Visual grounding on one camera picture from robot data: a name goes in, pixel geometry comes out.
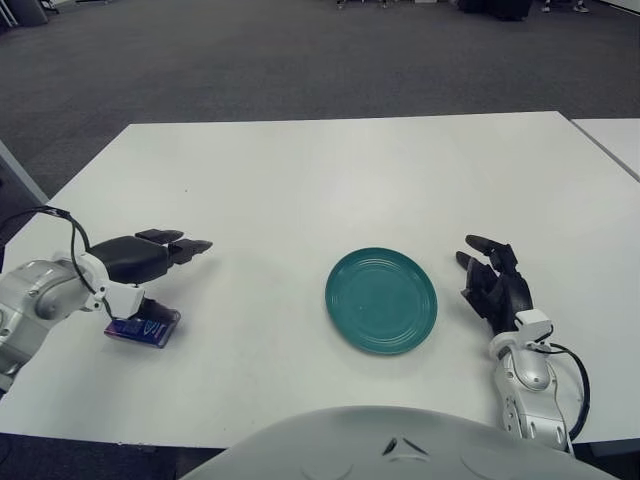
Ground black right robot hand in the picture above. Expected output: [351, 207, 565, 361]
[454, 233, 554, 344]

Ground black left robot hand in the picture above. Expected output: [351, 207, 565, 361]
[74, 228, 214, 321]

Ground blue gum pack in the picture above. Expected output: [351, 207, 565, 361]
[103, 308, 181, 349]

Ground teal round plate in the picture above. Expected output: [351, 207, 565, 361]
[325, 245, 439, 357]

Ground adjacent white table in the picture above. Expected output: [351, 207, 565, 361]
[570, 118, 640, 182]

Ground grey robot torso shell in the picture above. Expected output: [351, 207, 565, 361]
[179, 405, 609, 480]

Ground dark office chair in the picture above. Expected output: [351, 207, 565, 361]
[0, 0, 59, 34]

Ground black background seat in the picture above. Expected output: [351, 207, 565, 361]
[457, 0, 534, 22]

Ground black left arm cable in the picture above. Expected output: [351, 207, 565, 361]
[0, 205, 119, 321]

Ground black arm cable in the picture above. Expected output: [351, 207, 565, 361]
[529, 339, 591, 444]
[0, 205, 119, 321]

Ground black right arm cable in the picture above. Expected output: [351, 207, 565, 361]
[529, 339, 591, 444]

